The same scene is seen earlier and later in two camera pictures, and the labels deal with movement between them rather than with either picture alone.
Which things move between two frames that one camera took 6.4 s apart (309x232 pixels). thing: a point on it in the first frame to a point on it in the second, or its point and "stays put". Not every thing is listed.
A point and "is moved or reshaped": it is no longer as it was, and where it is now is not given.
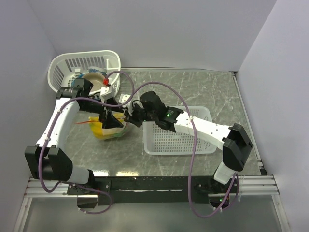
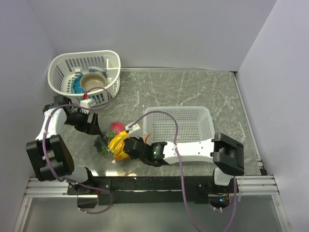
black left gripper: x=108 y=121 to x=92 y=128
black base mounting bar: x=158 y=190 stays put
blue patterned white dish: x=97 y=69 stays put
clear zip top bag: x=99 y=132 is moved or reshaped
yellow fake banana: x=96 y=126 to x=116 y=145
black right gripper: x=133 y=120 to x=139 y=138
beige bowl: x=96 y=79 stays put
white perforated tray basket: x=158 y=141 stays put
